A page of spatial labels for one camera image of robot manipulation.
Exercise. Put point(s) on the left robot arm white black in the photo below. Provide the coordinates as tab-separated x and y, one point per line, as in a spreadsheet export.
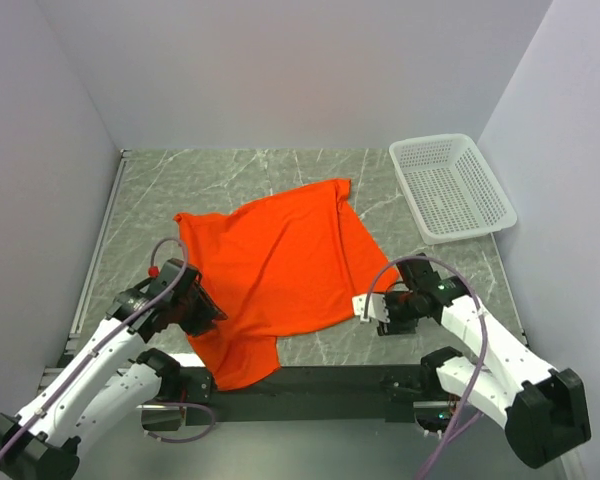
113	374

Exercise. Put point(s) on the white plastic mesh basket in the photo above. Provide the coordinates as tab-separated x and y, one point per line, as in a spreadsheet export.
451	190

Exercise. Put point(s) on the aluminium rail frame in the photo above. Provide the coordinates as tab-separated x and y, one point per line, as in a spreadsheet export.
153	185

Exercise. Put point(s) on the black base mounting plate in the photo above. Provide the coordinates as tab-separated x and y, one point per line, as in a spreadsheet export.
393	393

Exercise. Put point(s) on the orange t shirt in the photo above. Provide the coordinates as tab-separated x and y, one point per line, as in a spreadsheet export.
284	265

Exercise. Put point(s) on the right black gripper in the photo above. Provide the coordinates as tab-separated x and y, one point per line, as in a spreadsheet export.
395	320

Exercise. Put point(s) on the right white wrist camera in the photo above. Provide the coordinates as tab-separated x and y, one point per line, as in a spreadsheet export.
370	308

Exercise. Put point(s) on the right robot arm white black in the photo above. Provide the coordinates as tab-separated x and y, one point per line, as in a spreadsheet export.
542	411

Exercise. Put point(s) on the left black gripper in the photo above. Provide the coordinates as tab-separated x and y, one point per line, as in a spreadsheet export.
206	307

